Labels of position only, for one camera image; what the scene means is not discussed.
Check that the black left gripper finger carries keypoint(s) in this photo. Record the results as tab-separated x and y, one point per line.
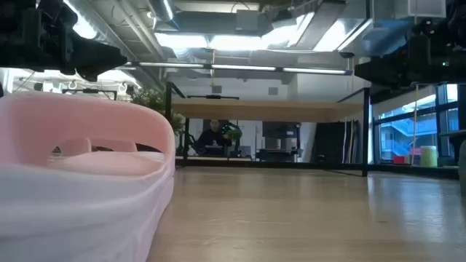
91	75
98	56

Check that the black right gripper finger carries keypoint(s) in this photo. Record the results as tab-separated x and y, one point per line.
386	72

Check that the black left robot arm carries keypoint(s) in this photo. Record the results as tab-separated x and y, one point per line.
11	36

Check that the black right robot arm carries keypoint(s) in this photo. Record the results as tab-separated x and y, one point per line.
418	51

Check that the wooden shelf board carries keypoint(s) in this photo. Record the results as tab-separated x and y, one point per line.
265	111

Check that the black round ceiling lamp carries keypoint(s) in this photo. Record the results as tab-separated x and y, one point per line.
38	86

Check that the black framed window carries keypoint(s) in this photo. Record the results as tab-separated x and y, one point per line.
400	134

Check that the large green potted plant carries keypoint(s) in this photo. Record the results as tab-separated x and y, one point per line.
153	100

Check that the small pink box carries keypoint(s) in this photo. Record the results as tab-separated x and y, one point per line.
415	151

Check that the lime green cylinder container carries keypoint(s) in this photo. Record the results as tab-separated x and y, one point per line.
429	156

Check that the small red box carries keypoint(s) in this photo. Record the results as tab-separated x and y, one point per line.
399	160

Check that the black horizontal bar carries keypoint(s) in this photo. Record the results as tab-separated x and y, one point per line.
213	97

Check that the black background equipment rack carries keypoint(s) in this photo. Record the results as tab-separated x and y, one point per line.
280	134

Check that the person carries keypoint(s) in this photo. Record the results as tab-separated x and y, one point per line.
211	140

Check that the long LED light bar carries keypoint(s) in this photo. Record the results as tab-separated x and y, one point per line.
240	67

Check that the grey ceiling box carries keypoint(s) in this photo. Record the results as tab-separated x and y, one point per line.
247	20

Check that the small green potted plant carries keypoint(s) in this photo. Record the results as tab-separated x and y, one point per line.
234	135

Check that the black rig post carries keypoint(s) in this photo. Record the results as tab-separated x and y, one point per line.
461	109

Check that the silver spiral air duct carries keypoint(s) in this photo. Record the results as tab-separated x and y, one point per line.
162	9

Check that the dark leaning wall panel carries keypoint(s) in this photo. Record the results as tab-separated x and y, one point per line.
329	142

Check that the grey wall vent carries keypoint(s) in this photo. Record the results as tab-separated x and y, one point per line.
216	89
273	91

